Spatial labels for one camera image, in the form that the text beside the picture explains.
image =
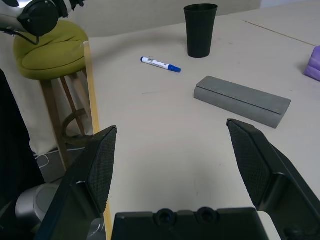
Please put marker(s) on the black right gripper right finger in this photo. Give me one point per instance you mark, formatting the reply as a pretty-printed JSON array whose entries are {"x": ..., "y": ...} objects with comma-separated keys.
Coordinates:
[{"x": 275, "y": 175}]

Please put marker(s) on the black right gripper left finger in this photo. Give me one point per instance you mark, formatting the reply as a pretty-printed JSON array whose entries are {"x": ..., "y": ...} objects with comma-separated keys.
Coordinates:
[{"x": 82, "y": 180}]

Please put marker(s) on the grey glasses case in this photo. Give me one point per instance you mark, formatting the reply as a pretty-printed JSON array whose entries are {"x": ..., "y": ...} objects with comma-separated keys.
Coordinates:
[{"x": 240, "y": 100}]

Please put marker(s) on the blue capped whiteboard marker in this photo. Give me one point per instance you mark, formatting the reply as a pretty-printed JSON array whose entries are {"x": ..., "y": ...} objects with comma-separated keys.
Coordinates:
[{"x": 160, "y": 64}]

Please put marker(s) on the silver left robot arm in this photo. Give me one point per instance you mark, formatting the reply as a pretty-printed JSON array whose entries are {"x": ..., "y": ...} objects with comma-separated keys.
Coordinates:
[{"x": 37, "y": 17}]

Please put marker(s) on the silver robot right leg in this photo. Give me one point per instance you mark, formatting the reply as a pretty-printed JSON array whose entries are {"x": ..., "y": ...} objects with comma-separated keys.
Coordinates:
[{"x": 32, "y": 202}]

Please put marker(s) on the black robot waist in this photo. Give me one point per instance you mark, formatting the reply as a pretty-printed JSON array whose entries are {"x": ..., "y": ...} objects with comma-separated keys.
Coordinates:
[{"x": 12, "y": 150}]

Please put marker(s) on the purple tissue pack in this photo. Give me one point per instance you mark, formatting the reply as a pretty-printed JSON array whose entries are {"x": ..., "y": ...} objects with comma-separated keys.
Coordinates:
[{"x": 313, "y": 65}]

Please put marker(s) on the green cushion wooden stool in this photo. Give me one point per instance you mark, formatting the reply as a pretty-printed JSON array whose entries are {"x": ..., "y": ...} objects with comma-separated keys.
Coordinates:
[{"x": 50, "y": 52}]

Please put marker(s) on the black pen holder cup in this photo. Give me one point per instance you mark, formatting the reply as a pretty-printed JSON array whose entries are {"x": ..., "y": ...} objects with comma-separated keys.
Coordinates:
[{"x": 200, "y": 32}]

